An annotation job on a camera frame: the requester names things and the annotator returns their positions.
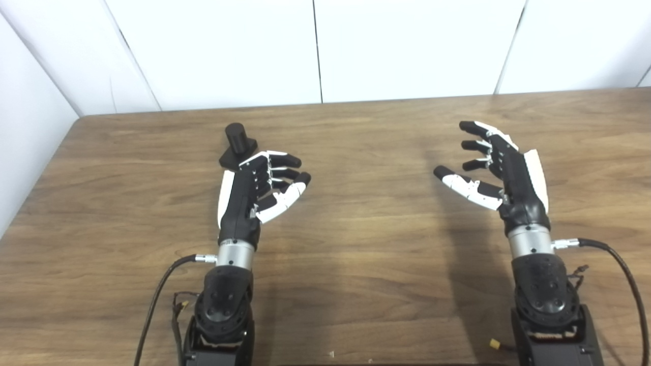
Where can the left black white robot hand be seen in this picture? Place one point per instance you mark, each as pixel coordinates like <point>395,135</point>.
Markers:
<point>239,203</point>

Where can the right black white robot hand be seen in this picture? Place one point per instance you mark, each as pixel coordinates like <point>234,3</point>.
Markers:
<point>521,193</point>

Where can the black peg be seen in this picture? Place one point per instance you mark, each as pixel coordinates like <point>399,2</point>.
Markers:
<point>236,140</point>

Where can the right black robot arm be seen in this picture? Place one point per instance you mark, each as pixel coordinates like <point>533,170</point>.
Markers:
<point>544,290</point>

